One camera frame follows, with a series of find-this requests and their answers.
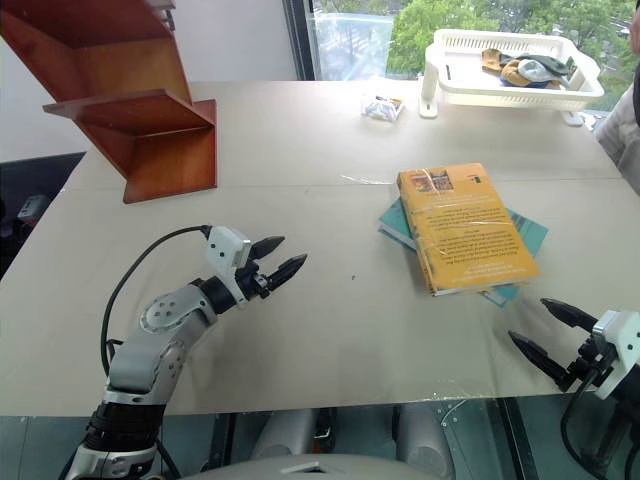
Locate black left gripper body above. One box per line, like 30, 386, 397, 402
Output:
238, 261, 274, 302

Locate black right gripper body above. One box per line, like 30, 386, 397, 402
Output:
557, 329, 617, 394

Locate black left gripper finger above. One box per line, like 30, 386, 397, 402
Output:
268, 253, 309, 292
249, 235, 287, 262

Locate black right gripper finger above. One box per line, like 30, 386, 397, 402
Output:
539, 297, 601, 332
507, 330, 570, 386

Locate teal book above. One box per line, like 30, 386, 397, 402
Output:
377, 197, 550, 308

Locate yellow book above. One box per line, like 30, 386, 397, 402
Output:
397, 162, 542, 298

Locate red wooden shelf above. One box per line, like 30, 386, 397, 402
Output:
0, 0, 219, 205

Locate clear tape strip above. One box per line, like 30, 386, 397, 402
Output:
339, 172, 401, 187

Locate grey rounded shape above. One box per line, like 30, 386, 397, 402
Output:
396, 401, 455, 477
251, 408, 322, 460

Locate small clear bag of items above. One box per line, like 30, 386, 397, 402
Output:
360, 93, 406, 122

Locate person in white clothing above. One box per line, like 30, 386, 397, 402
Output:
593, 9, 640, 197

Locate white plastic basket rack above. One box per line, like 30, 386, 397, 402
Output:
418, 28, 607, 127

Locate small grey and red device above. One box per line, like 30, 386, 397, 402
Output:
16, 195, 51, 222

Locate light grey sock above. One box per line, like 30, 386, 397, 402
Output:
517, 59, 552, 84

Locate mustard yellow sock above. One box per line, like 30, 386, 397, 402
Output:
500, 58, 524, 87

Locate cloth items in basket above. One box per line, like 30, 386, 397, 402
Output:
519, 52, 572, 89

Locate brown cloth item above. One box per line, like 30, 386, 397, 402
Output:
480, 48, 505, 77

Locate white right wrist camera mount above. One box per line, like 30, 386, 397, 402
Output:
591, 309, 640, 402

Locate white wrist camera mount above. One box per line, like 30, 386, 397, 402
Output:
591, 309, 640, 402
204, 226, 252, 309

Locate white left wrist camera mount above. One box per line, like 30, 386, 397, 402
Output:
204, 226, 252, 309

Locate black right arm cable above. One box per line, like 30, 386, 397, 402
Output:
559, 369, 602, 469

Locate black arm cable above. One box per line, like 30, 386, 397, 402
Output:
559, 369, 602, 469
99, 224, 212, 377

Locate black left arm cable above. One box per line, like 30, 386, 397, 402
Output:
99, 224, 212, 377

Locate dark window frame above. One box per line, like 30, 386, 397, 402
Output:
281, 0, 322, 82

